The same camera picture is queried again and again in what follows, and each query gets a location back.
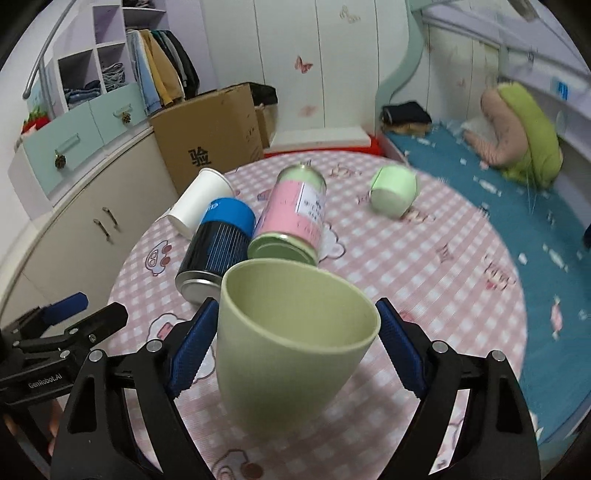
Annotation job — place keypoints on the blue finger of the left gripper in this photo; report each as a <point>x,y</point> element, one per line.
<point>85,333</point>
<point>64,308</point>

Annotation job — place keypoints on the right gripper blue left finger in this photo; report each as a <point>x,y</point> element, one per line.
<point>95,438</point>

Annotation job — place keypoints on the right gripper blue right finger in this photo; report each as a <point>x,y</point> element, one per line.
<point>496,439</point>

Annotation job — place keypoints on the pale green plastic cup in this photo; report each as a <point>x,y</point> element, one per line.
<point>289,337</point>

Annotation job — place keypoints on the white paper cup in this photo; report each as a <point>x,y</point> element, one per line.
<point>186,214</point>

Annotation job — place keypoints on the small mint green cup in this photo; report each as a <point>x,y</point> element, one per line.
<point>393,190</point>

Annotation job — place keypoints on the white low cupboard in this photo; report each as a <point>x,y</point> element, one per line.
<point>81,245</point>

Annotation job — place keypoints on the blue black tin can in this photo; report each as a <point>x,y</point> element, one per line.
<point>221,241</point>

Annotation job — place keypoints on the mint drawer cabinet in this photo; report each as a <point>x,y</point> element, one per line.
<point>50,161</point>

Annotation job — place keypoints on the pink green tin can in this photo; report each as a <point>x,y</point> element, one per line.
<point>292,222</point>

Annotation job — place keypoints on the teal patterned bed mattress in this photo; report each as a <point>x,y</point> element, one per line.
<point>544,239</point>

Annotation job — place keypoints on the red strawberry plush toy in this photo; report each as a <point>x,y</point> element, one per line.
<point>37,119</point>

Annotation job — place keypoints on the brown cardboard box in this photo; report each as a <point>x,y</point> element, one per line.
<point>217,130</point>

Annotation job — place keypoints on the lavender stair shelf unit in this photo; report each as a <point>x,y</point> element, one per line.
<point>91,40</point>

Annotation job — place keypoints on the hanging clothes row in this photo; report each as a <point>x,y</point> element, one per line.
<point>162,68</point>

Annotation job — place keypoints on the red storage box white lid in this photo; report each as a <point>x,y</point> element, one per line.
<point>352,139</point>

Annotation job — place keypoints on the grey metal stair handrail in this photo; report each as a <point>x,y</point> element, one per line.
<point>39,64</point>

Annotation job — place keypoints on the green and pink pillow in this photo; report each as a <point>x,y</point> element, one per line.
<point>526,148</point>

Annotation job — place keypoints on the folded dark clothes pile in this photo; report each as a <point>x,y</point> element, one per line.
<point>408,118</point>

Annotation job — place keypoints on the white wardrobe with butterflies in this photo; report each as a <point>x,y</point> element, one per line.
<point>325,58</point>

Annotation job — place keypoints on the mint bunk bed frame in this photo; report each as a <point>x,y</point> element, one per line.
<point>534,49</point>

